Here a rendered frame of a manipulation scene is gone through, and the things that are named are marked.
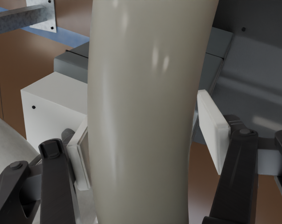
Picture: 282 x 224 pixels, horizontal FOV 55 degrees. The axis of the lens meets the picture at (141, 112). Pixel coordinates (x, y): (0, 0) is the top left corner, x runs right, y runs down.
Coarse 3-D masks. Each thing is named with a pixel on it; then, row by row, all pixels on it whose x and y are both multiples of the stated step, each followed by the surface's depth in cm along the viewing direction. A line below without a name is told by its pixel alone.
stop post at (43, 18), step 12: (36, 0) 157; (48, 0) 153; (0, 12) 137; (12, 12) 139; (24, 12) 143; (36, 12) 151; (48, 12) 157; (0, 24) 131; (12, 24) 138; (24, 24) 145; (36, 24) 165; (48, 24) 161
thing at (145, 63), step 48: (96, 0) 6; (144, 0) 5; (192, 0) 5; (96, 48) 6; (144, 48) 6; (192, 48) 6; (96, 96) 7; (144, 96) 6; (192, 96) 7; (96, 144) 7; (144, 144) 6; (96, 192) 8; (144, 192) 7
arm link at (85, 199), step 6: (78, 192) 53; (84, 192) 54; (90, 192) 55; (78, 198) 52; (84, 198) 53; (90, 198) 54; (78, 204) 52; (84, 204) 53; (90, 204) 54; (84, 210) 52; (90, 210) 54; (36, 216) 46; (84, 216) 52; (90, 216) 53; (96, 216) 56; (36, 222) 46; (84, 222) 52; (90, 222) 54; (96, 222) 57
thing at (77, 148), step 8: (80, 128) 17; (80, 136) 15; (72, 144) 15; (80, 144) 15; (88, 144) 16; (72, 152) 15; (80, 152) 15; (88, 152) 16; (72, 160) 15; (80, 160) 15; (88, 160) 16; (80, 168) 15; (88, 168) 16; (80, 176) 15; (88, 176) 15; (80, 184) 15; (88, 184) 15
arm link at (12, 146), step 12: (0, 120) 53; (0, 132) 50; (12, 132) 52; (0, 144) 48; (12, 144) 50; (24, 144) 53; (0, 156) 47; (12, 156) 49; (24, 156) 50; (36, 156) 53; (0, 168) 47
